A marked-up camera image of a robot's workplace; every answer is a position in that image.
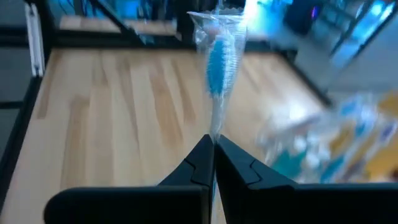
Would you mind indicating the white strip on frame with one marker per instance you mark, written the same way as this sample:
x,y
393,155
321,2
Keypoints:
x,y
34,40

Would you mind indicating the blue white toothbrush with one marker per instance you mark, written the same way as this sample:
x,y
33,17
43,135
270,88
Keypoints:
x,y
219,62

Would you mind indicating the clear acrylic organizer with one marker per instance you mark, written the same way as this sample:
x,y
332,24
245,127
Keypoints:
x,y
280,133

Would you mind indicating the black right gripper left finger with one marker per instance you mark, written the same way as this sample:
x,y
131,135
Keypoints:
x,y
186,202

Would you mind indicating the black aluminium table frame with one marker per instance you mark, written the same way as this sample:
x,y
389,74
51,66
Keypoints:
x,y
18,124

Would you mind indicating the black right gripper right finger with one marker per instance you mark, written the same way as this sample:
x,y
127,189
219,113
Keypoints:
x,y
280,205

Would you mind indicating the teal mouthwash bottle white cap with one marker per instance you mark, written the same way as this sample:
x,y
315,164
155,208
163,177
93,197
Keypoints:
x,y
331,168
289,163

